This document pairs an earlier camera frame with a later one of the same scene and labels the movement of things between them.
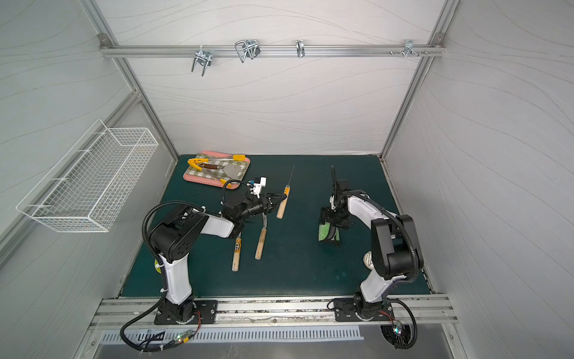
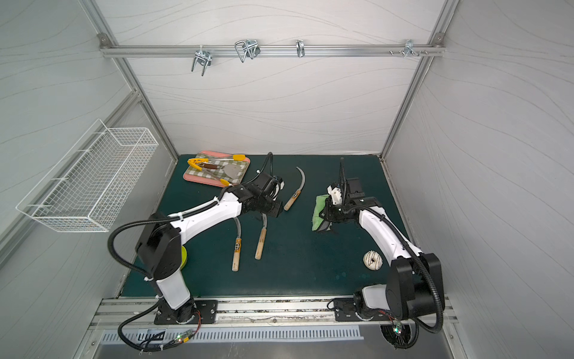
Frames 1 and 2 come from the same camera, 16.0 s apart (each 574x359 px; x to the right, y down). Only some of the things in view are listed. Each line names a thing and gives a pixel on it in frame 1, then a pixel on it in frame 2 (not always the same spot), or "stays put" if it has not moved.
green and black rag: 327,232 -> 320,204
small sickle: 261,238 stays put
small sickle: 237,250 stays put
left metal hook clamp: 202,57 stays put
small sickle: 284,203 -> 296,195
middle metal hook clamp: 250,48 stays put
